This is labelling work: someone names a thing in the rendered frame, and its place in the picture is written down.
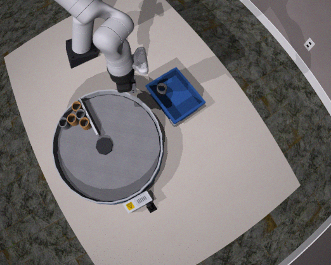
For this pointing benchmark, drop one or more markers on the blue square tray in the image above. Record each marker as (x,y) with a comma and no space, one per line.
(181,98)

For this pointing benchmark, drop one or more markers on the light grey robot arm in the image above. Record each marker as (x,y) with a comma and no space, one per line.
(112,33)

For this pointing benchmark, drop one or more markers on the grey metal bushing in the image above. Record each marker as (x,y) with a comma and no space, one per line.
(61,121)
(80,111)
(161,92)

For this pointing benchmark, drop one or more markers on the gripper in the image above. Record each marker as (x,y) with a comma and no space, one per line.
(124,76)

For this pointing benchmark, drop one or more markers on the bronze bushing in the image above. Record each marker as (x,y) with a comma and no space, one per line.
(69,118)
(76,103)
(82,121)

